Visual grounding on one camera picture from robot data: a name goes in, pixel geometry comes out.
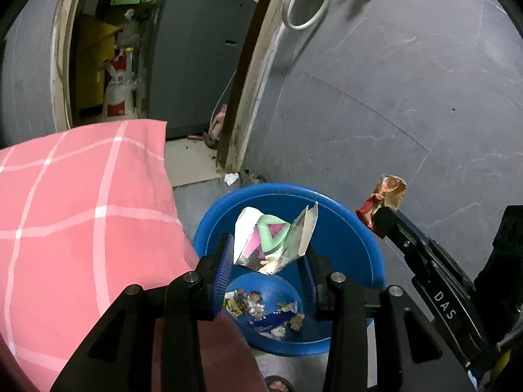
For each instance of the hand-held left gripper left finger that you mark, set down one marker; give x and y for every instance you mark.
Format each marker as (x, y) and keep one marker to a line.
(224, 271)

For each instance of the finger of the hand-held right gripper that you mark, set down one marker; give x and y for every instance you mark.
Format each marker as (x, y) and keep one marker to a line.
(445, 298)

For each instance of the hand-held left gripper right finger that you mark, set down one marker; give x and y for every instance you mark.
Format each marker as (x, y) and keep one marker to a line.
(307, 284)

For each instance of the white green pink wrapper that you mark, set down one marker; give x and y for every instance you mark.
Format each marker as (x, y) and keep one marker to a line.
(269, 237)

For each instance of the blue plastic basin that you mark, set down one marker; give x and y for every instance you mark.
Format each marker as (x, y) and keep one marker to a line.
(347, 237)

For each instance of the red beige wrapper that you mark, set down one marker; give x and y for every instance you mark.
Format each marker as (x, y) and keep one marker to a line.
(386, 192)

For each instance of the yellow printed wrapper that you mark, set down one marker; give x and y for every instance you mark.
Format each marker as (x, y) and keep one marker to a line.
(233, 304)

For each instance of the brown paper scrap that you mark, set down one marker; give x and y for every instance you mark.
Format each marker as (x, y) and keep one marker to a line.
(296, 322)

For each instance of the blue printed wrapper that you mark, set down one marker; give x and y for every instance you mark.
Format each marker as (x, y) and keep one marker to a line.
(267, 322)

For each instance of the white paper scrap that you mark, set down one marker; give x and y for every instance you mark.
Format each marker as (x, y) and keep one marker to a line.
(231, 178)

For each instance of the person's sandaled foot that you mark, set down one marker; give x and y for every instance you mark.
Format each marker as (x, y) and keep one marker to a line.
(280, 386)

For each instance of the pink checkered cushion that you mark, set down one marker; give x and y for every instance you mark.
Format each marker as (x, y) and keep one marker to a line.
(81, 232)

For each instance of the pink rag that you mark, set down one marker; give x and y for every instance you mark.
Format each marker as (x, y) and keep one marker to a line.
(218, 120)

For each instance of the red white bag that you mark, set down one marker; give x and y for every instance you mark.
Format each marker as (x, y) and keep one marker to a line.
(118, 98)

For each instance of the grey washing machine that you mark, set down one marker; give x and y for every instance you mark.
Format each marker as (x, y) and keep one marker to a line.
(192, 69)

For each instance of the wooden door frame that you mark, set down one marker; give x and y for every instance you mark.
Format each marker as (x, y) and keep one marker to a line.
(257, 98)

